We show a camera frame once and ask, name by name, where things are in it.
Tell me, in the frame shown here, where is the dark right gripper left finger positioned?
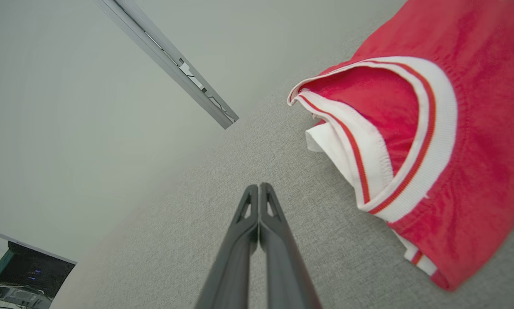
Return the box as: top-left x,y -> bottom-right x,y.
195,185 -> 260,309

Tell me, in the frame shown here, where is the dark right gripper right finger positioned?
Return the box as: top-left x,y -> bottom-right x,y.
259,182 -> 323,309

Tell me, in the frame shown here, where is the red and white jersey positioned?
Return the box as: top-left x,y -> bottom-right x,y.
287,0 -> 514,292

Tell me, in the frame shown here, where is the black monitor screen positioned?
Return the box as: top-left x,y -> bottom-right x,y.
0,240 -> 77,301

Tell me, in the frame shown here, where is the grey electronics box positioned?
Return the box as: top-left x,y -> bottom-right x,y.
0,285 -> 52,309

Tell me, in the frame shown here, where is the grey metal post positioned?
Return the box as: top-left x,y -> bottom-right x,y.
92,0 -> 239,130

